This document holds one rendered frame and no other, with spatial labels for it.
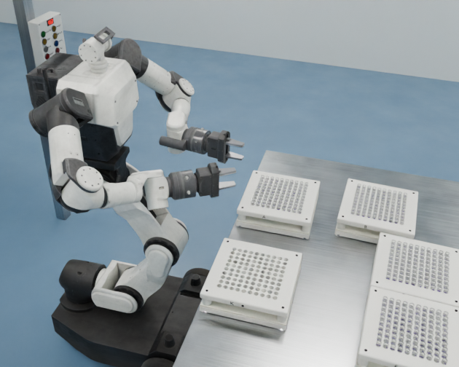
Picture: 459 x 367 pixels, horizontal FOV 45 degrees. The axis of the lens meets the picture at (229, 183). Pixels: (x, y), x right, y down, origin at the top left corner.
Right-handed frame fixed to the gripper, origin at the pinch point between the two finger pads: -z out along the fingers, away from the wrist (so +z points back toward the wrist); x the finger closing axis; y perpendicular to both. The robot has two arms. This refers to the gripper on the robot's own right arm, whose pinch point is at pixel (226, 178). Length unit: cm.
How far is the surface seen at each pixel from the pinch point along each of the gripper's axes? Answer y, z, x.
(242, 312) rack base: 42.7, 7.6, 14.9
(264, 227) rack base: 9.1, -11.0, 15.7
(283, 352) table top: 56, 0, 17
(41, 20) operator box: -124, 52, -14
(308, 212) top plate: 11.4, -25.0, 10.4
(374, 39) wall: -271, -217, 74
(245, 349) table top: 53, 10, 17
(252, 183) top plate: -8.6, -12.3, 10.4
